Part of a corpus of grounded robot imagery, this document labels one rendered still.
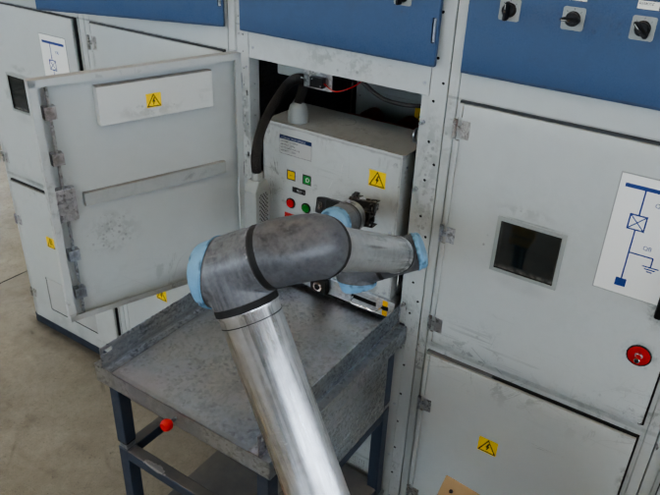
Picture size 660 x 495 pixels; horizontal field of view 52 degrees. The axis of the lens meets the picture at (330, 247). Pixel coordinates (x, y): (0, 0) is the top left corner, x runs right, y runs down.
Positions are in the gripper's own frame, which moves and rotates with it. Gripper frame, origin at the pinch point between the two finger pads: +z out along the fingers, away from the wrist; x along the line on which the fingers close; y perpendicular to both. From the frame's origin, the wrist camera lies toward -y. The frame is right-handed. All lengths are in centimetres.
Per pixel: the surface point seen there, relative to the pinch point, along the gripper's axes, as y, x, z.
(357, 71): -4.5, 36.9, -6.4
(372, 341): 10.4, -38.3, -7.5
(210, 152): -52, 7, 5
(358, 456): 5, -97, 26
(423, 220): 19.1, -1.2, -2.9
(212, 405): -22, -51, -44
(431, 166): 19.6, 14.7, -7.3
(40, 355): -161, -111, 58
